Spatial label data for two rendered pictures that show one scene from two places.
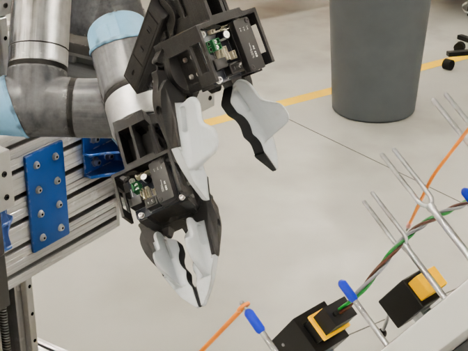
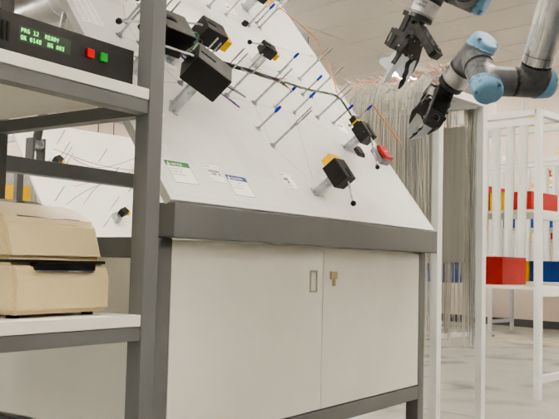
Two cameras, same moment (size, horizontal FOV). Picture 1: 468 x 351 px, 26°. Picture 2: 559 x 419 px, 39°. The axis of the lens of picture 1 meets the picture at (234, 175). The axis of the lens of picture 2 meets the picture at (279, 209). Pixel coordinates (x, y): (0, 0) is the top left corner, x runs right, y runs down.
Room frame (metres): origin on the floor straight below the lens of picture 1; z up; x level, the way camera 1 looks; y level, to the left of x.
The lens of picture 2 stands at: (3.02, -0.72, 0.76)
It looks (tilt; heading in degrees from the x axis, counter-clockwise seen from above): 4 degrees up; 170
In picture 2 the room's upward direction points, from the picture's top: 1 degrees clockwise
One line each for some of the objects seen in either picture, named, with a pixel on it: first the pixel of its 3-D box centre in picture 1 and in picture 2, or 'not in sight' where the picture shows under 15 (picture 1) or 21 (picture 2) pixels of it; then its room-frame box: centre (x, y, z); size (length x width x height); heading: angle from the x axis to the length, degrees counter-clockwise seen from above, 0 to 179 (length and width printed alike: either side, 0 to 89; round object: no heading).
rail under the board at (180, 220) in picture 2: not in sight; (328, 234); (1.11, -0.25, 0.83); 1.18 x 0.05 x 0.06; 134
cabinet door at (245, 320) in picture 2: not in sight; (252, 334); (1.29, -0.46, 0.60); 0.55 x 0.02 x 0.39; 134
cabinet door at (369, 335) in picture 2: not in sight; (373, 322); (0.90, -0.06, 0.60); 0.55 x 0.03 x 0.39; 134
